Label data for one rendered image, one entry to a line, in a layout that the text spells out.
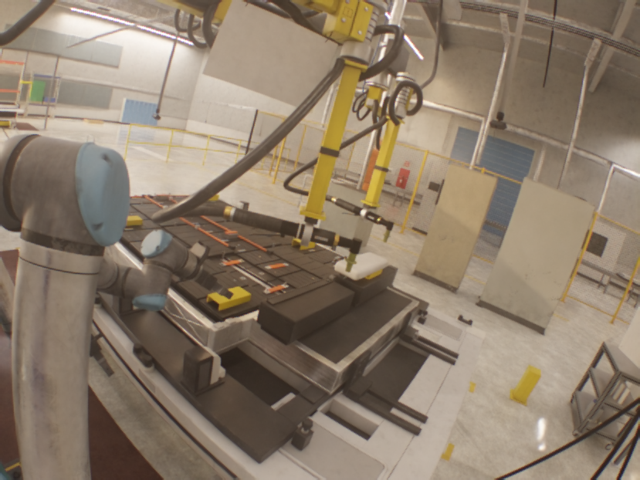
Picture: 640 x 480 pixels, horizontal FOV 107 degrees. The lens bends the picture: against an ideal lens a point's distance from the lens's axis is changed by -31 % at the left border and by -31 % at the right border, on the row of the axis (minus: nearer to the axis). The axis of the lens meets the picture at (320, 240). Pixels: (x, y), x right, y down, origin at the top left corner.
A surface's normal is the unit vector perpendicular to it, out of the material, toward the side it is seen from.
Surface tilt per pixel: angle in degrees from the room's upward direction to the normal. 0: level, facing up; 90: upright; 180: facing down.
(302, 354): 90
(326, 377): 90
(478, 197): 90
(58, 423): 74
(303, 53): 90
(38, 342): 70
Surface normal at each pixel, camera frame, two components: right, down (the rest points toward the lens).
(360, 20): 0.43, 0.36
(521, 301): -0.53, 0.09
